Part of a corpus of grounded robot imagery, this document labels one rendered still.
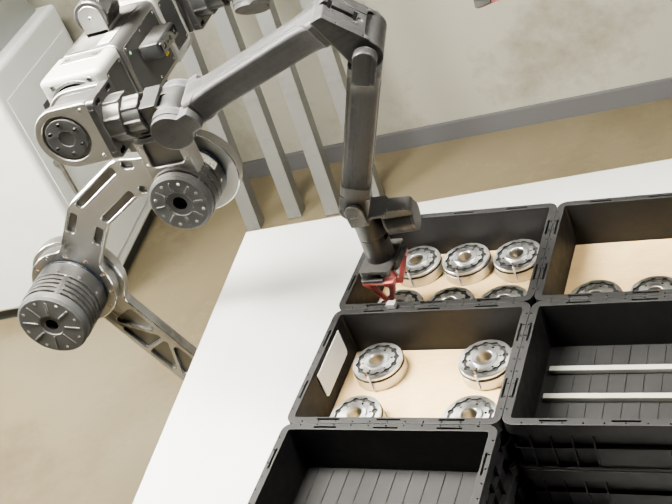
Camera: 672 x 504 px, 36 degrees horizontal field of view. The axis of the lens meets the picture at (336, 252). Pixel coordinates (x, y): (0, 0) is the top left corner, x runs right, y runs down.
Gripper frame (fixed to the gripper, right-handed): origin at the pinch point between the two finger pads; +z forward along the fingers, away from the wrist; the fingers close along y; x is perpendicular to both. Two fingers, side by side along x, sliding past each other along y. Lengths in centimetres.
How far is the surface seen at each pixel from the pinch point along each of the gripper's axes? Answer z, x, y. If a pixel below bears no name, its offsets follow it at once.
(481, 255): 4.7, -13.5, 15.5
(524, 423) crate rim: -3, -35, -37
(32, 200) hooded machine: 39, 192, 101
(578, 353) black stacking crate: 7.1, -37.7, -10.8
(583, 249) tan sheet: 7.4, -33.6, 19.4
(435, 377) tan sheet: 7.3, -11.5, -17.1
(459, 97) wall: 75, 59, 202
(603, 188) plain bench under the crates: 21, -29, 58
